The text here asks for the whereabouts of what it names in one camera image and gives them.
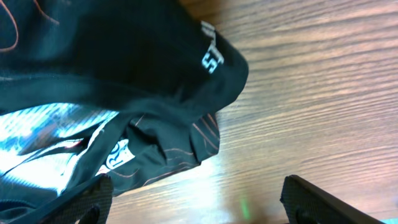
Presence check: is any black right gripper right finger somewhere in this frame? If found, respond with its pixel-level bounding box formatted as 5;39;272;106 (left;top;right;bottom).
280;175;382;224

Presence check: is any black printed cycling jersey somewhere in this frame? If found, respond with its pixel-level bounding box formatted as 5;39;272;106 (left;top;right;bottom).
1;0;249;223

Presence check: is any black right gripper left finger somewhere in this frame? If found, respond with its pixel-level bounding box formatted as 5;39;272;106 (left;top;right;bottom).
6;174;113;224

